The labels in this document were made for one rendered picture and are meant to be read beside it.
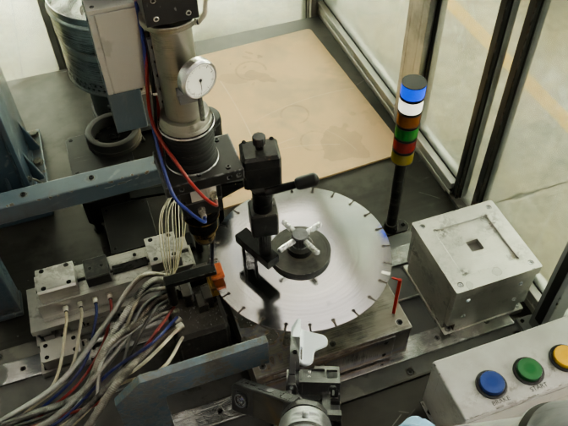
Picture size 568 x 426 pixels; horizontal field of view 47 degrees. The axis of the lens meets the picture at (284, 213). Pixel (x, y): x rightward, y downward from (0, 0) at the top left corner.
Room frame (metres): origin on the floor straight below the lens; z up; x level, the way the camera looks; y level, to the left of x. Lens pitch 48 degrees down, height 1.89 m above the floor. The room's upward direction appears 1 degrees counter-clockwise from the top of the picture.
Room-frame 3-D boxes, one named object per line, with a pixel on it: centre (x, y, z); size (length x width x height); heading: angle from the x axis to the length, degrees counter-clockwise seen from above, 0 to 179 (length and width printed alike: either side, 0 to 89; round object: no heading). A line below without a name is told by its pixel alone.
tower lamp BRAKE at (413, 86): (0.96, -0.24, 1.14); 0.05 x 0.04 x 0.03; 19
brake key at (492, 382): (0.50, -0.33, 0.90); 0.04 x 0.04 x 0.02
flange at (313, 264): (0.74, -0.03, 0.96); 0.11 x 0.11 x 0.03
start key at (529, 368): (0.52, -0.40, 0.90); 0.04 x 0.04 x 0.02
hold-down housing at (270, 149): (0.69, 0.03, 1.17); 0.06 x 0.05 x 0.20; 100
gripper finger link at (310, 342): (0.55, -0.04, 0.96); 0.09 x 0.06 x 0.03; 177
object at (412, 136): (0.96, -0.24, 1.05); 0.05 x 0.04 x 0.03; 19
